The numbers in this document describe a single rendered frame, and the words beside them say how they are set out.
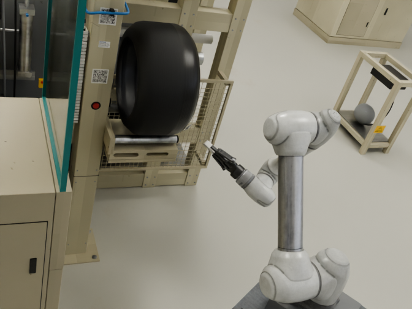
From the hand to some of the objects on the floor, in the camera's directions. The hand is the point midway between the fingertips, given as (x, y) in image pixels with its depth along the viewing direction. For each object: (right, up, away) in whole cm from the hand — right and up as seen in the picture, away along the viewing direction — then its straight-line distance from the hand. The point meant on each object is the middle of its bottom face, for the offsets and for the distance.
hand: (210, 146), depth 246 cm
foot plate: (-82, -60, +55) cm, 116 cm away
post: (-82, -60, +55) cm, 116 cm away
